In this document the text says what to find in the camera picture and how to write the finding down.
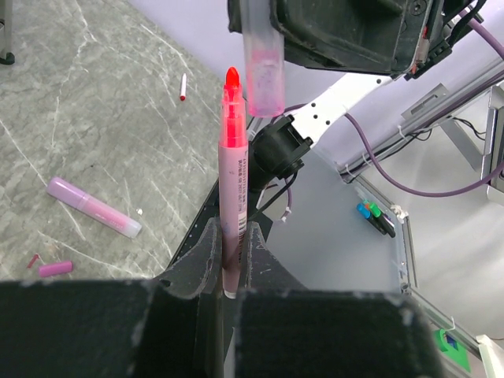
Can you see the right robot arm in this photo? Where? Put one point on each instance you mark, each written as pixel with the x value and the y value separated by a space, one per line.
pixel 277 150

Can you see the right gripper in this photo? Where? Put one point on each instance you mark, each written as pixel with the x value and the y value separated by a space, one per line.
pixel 379 37

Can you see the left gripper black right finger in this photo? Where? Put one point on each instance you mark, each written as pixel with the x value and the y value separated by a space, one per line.
pixel 260 269

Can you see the white pen with red tip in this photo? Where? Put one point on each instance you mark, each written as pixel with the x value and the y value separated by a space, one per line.
pixel 183 87

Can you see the thick pink marker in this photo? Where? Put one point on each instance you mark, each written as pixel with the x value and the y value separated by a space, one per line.
pixel 92 207

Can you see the green printed bracket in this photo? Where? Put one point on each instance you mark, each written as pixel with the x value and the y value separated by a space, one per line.
pixel 452 348

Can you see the translucent highlighter cap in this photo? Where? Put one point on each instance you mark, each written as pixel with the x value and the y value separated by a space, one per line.
pixel 264 60

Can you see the bundle of coloured markers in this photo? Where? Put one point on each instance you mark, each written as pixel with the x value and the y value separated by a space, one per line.
pixel 373 214

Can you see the slim pink highlighter pen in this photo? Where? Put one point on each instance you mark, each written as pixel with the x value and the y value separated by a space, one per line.
pixel 232 179

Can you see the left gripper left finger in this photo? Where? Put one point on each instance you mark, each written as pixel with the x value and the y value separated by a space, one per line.
pixel 198 272

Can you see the small purple cap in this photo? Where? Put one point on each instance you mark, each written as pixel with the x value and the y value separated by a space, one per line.
pixel 55 269

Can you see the tiny red plastic piece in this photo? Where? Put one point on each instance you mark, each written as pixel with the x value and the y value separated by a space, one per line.
pixel 33 260

